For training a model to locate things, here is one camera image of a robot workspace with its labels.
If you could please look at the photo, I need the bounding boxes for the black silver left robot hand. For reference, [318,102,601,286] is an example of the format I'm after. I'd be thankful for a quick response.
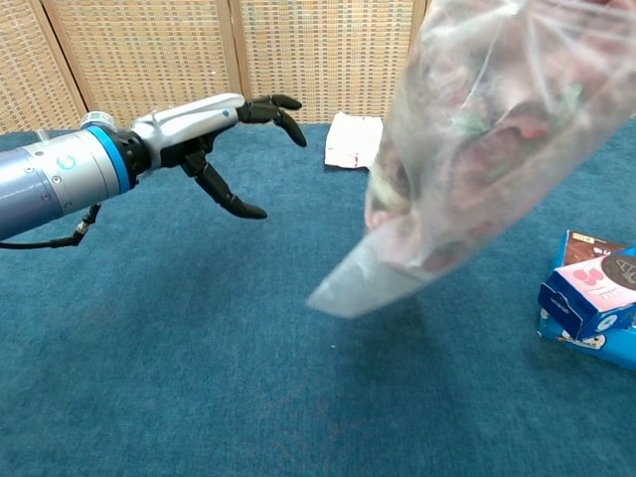
[129,92,308,220]

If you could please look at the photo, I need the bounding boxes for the clear plastic zip bag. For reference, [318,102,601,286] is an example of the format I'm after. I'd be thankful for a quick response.
[306,0,636,320]

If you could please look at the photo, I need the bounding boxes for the pink floral clothing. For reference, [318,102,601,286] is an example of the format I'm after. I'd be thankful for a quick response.
[365,39,625,273]

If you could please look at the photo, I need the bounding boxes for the bamboo folding screen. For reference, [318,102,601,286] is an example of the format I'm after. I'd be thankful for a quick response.
[0,0,636,135]

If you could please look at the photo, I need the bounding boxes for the white tissue packet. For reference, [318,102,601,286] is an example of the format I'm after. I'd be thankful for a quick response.
[323,111,385,171]

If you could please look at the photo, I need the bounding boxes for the brown chocolate box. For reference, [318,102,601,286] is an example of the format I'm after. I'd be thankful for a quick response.
[556,230,631,269]

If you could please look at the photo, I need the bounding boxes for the pink and blue small box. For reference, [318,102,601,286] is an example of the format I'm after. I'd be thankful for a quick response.
[538,249,636,343]

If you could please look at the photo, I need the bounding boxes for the large blue cookie box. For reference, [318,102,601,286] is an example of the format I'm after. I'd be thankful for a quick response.
[536,307,636,373]

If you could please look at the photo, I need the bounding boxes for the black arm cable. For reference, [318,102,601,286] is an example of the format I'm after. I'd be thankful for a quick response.
[0,202,103,249]

